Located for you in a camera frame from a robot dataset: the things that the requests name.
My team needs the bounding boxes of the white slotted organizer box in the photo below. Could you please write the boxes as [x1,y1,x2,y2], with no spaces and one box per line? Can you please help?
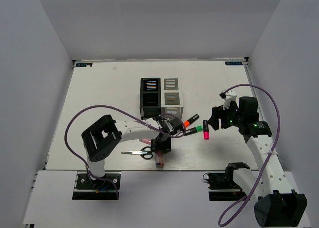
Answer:
[161,78,184,119]

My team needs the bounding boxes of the purple cable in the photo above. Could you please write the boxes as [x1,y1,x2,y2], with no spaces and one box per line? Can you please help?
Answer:
[64,104,187,199]
[218,84,282,226]

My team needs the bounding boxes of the left blue corner label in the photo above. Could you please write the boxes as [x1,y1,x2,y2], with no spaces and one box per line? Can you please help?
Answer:
[75,63,93,67]

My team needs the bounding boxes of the orange highlighter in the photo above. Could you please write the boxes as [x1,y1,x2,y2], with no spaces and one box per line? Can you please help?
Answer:
[184,114,199,128]

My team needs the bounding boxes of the blue corner label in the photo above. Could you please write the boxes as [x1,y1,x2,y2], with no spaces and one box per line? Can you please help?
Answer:
[75,63,93,67]
[225,61,243,66]

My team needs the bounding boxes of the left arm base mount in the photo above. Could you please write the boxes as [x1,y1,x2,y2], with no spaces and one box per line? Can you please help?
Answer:
[72,173,121,201]

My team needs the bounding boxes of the green highlighter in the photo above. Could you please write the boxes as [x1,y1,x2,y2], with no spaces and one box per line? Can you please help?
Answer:
[184,126,203,136]

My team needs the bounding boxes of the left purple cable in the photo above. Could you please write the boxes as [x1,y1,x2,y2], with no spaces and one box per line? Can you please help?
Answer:
[64,104,187,199]

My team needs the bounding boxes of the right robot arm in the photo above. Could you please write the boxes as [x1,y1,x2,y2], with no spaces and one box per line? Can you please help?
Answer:
[208,94,307,227]

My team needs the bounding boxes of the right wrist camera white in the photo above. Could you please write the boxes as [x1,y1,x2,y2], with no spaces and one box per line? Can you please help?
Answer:
[219,90,237,110]

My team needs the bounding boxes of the pink highlighter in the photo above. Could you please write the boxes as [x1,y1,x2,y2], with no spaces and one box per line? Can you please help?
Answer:
[203,120,210,140]

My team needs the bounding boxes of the black handled scissors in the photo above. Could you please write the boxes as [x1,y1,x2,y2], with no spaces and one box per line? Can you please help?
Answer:
[121,146,153,160]

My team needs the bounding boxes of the right blue corner label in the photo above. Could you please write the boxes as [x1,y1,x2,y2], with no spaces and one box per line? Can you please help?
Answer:
[225,61,243,66]

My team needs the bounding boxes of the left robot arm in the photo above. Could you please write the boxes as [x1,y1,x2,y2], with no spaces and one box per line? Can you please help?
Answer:
[81,115,185,188]

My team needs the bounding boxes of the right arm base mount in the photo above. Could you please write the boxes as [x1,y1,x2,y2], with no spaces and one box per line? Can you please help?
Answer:
[203,172,246,202]

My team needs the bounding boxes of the pink glue stick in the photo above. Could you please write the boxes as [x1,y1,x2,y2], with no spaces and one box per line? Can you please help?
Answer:
[155,150,165,168]

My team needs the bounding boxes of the pink correction tape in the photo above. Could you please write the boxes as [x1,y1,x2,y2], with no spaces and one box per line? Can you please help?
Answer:
[139,138,151,145]

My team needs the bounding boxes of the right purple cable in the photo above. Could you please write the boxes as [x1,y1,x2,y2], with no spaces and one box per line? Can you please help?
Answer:
[218,84,282,226]

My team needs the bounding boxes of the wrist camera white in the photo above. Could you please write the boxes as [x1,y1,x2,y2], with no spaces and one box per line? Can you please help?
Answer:
[154,116,184,136]
[219,90,237,110]

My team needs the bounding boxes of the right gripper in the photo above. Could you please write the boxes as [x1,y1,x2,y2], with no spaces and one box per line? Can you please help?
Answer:
[207,100,244,130]

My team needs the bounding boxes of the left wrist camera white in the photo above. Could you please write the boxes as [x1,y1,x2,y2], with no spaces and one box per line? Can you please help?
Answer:
[154,116,184,136]

